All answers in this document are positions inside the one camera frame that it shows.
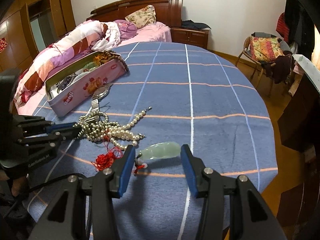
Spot person left hand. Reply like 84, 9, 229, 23
0, 170, 29, 197

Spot silver metal wristwatch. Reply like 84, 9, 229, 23
91, 83, 113, 112

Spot hanging dark coats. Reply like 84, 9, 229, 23
276, 0, 315, 60

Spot blue plaid tablecloth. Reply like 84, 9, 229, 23
27, 42, 279, 240

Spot white green patterned desk cover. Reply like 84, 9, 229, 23
293, 54, 320, 92

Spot purple garment on bed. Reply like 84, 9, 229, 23
115, 20, 137, 41

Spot red double happiness decoration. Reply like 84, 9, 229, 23
0, 38, 8, 53

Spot green jade pendant red knot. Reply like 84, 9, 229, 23
91, 141, 181, 174

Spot brown wooden bead necklace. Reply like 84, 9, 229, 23
94, 50, 130, 72

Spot pink patchwork quilt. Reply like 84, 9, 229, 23
14, 20, 121, 106

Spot silver bead necklace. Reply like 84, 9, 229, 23
76, 111, 111, 143

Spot wooden wardrobe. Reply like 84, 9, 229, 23
1, 0, 75, 71

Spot pink tin jewelry box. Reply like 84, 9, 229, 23
45, 50, 129, 117

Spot bed with pink sheet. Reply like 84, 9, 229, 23
14, 20, 171, 115

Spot wooden nightstand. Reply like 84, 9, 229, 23
170, 27, 209, 49

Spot dark clothes on nightstand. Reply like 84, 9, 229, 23
181, 20, 211, 30

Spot rattan chair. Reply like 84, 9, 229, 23
235, 32, 294, 94

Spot dark wooden desk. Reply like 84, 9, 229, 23
277, 75, 319, 239

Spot dark purple bead bracelet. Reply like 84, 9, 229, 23
56, 73, 78, 93

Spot white pearl necklace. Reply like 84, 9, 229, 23
105, 106, 153, 151

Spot wooden headboard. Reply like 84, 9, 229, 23
88, 0, 183, 27

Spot floral pillow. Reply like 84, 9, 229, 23
125, 5, 157, 29

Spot pale jade bangle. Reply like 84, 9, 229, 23
72, 64, 97, 82

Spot colourful floral cushion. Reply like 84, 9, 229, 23
249, 36, 284, 62

